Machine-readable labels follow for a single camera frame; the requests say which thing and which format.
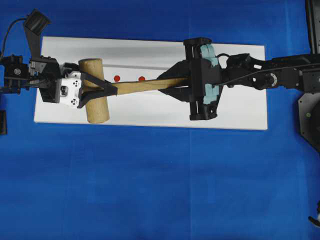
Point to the small white marked block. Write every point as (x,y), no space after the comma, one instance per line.
(140,80)

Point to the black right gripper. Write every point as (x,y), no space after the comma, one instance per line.
(200,72)

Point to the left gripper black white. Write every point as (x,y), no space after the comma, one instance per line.
(62,83)

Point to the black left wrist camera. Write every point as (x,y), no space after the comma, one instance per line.
(33,26)

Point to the black teal right wrist camera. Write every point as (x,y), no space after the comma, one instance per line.
(211,92)

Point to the wooden mallet hammer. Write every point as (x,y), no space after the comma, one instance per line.
(97,110)

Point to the blue table cloth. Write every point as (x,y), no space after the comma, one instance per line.
(99,182)

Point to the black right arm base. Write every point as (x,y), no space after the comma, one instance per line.
(309,118)

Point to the large white foam board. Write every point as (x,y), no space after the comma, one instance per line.
(240,107)

